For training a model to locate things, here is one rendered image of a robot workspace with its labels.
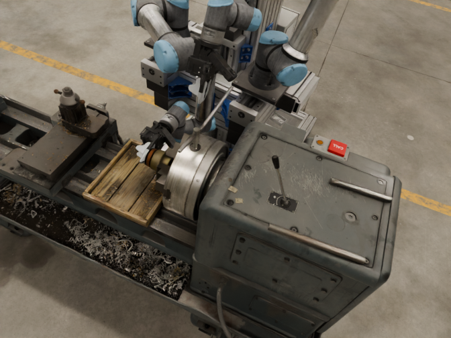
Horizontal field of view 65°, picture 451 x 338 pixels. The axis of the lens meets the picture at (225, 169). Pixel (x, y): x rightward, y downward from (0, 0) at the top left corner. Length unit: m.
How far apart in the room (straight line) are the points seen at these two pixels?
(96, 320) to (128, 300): 0.20
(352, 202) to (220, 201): 0.42
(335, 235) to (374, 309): 1.48
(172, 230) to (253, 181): 0.47
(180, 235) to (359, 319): 1.40
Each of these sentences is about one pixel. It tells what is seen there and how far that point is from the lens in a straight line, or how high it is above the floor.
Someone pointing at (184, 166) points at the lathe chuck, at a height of 1.22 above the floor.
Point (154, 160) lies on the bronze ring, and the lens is 1.36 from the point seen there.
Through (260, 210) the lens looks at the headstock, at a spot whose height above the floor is 1.26.
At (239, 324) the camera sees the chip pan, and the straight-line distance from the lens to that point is 1.69.
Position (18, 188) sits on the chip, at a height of 0.58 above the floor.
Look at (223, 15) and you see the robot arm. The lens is 1.20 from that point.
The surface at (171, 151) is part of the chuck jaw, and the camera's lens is 1.36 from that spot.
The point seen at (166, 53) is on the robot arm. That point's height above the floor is 1.41.
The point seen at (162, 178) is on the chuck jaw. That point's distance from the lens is 1.29.
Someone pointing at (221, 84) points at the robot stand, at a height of 1.07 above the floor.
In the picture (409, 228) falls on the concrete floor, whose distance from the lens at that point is 2.99.
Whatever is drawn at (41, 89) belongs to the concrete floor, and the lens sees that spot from 3.57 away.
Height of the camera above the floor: 2.15
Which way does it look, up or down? 51 degrees down
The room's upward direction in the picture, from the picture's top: 10 degrees clockwise
